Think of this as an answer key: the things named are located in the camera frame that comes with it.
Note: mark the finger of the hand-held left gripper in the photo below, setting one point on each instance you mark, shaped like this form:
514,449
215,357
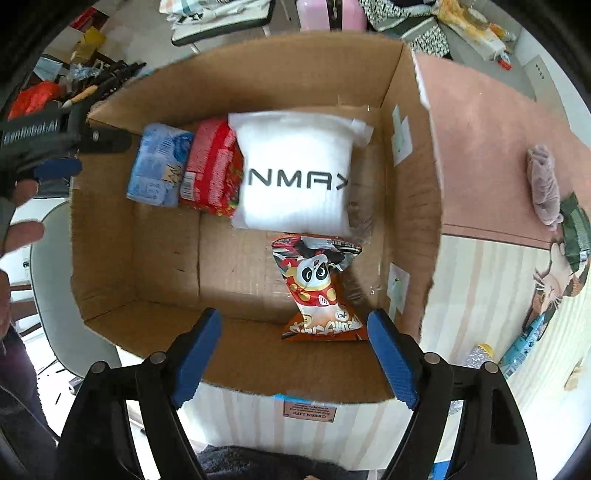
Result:
57,168
108,139

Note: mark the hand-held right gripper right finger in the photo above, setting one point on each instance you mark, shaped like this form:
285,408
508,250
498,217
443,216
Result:
392,362

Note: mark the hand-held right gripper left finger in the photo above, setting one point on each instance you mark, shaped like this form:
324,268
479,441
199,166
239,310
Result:
198,362

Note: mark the brown cardboard box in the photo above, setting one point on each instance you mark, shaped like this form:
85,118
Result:
231,263

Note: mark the panda print snack bag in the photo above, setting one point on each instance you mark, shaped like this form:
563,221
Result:
314,286

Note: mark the person's left hand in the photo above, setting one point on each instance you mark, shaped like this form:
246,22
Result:
23,233

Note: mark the red plastic bag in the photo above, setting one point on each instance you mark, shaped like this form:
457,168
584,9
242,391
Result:
32,99

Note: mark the blue tissue packet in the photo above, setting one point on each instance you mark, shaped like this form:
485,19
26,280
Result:
157,166

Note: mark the pile of black tools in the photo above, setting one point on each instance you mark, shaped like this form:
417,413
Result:
106,76

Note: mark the silver glitter pouch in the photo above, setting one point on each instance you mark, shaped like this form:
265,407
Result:
478,360

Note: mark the small yellow item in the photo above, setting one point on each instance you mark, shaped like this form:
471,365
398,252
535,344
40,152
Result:
485,348

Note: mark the yellow cardboard box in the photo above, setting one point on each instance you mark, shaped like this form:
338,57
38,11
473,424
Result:
87,44

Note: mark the red snack packet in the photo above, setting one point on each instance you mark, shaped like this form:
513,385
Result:
212,170

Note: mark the white office chair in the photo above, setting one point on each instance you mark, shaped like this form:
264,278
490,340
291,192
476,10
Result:
60,286

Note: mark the dark fuzzy cloth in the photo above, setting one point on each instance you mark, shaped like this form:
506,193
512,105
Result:
258,464

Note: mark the light blue packet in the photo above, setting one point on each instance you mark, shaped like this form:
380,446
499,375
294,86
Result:
524,344

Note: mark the black chair with clothes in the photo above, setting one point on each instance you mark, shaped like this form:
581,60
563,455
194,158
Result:
221,23

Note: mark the person's dark clothing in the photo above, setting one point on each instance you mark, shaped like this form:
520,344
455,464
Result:
23,392

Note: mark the white padded pouch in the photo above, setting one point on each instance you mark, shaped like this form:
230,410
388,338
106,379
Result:
295,157

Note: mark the grey pink crumpled cloth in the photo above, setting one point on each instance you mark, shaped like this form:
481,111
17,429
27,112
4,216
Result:
545,184

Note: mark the pink suitcase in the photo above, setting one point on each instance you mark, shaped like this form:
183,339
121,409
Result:
330,14

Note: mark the patterned clothes pile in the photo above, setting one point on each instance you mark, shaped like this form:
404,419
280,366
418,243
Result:
415,25

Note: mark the yellow orange plastic bag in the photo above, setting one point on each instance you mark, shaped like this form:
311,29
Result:
475,27

